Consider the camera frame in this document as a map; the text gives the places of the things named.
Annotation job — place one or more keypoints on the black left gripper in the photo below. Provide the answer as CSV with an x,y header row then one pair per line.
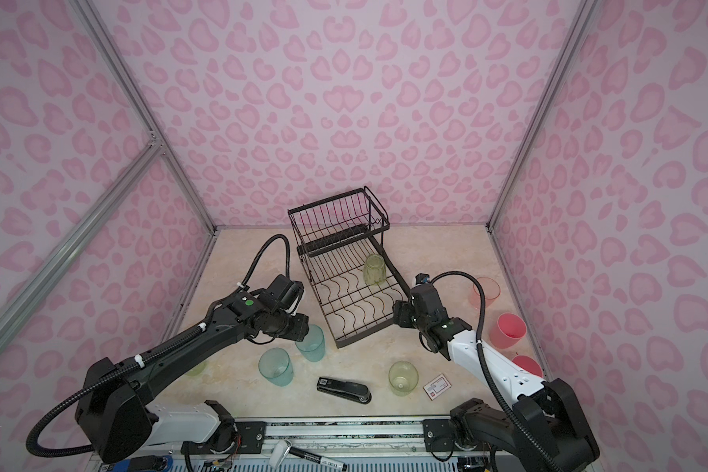
x,y
298,327

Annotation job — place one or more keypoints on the opaque pink cup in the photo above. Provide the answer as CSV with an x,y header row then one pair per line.
x,y
507,330
529,364

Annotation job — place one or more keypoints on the teal clear cup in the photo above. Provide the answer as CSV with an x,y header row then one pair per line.
x,y
313,346
276,367

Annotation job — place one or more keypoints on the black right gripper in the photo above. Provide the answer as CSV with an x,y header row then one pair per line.
x,y
404,313

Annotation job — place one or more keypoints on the yellow-green clear cup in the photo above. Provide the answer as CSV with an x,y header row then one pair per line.
x,y
375,270

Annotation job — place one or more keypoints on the aluminium corner frame right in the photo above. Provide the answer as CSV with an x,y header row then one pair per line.
x,y
582,22

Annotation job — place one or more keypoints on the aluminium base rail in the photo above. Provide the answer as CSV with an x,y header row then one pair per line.
x,y
340,436

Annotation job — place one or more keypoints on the yellow-green cup front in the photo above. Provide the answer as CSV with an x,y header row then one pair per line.
x,y
403,378

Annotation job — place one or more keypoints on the black stapler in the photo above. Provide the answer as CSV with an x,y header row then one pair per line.
x,y
356,392

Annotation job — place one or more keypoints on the black marker pen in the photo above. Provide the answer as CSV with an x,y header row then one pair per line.
x,y
284,448

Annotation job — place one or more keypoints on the black wire dish rack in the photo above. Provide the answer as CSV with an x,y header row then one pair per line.
x,y
334,237

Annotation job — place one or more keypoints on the small red white card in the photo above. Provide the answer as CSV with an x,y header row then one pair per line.
x,y
437,386

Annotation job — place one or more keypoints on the aluminium frame left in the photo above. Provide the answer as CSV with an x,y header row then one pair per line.
x,y
67,133

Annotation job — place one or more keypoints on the yellow-green cup left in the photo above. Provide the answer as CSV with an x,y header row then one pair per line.
x,y
198,370

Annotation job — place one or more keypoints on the clear pink plastic cup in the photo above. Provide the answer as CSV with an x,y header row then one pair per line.
x,y
491,290

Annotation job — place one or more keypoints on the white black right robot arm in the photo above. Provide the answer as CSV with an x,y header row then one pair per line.
x,y
540,422

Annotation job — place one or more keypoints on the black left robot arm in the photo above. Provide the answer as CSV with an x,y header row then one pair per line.
x,y
118,417

